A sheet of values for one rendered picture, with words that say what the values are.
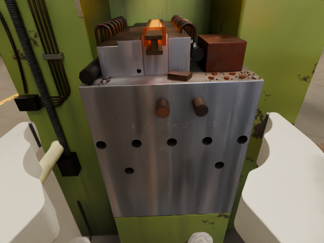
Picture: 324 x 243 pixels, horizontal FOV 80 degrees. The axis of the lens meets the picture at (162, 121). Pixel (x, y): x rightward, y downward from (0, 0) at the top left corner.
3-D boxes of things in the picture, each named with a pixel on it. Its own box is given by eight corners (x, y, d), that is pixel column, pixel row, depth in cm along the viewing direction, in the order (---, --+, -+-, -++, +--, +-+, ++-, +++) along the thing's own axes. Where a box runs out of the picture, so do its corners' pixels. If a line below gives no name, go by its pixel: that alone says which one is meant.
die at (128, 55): (189, 73, 45) (191, 33, 40) (101, 76, 45) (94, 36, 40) (175, 41, 80) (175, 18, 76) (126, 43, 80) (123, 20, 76)
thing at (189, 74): (167, 78, 42) (167, 73, 41) (173, 74, 44) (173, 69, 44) (187, 81, 40) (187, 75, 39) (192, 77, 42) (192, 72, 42)
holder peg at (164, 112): (169, 118, 39) (169, 106, 38) (156, 118, 39) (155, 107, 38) (168, 109, 43) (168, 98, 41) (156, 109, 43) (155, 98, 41)
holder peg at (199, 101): (208, 116, 39) (209, 104, 38) (194, 117, 39) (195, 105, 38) (204, 107, 43) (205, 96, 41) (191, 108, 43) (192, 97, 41)
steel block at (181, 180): (231, 213, 63) (264, 79, 40) (113, 217, 63) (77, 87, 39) (199, 122, 111) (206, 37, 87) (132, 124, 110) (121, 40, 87)
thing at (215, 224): (215, 276, 87) (231, 213, 63) (130, 280, 87) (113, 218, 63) (194, 179, 135) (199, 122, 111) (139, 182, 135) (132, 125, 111)
